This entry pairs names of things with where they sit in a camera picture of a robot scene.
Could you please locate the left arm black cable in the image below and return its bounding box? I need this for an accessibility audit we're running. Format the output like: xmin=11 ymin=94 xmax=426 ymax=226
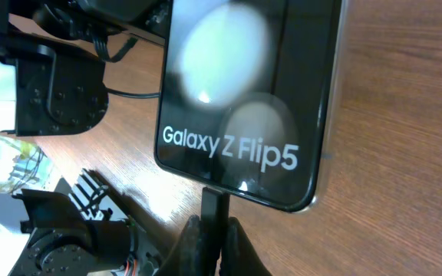
xmin=90 ymin=30 xmax=161 ymax=100

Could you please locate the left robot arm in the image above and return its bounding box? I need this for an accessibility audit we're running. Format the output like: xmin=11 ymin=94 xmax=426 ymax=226
xmin=0 ymin=1 xmax=166 ymax=275

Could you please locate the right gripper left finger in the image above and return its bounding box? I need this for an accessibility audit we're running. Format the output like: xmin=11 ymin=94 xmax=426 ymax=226
xmin=156 ymin=215 xmax=206 ymax=276

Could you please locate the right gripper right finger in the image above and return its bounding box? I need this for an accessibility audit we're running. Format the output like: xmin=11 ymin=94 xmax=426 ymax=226
xmin=219 ymin=217 xmax=272 ymax=276

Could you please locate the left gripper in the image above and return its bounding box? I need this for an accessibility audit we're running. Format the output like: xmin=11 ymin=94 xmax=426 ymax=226
xmin=0 ymin=34 xmax=109 ymax=136

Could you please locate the black Galaxy flip phone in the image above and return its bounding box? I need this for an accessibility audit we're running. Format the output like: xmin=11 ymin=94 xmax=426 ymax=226
xmin=153 ymin=0 xmax=349 ymax=213

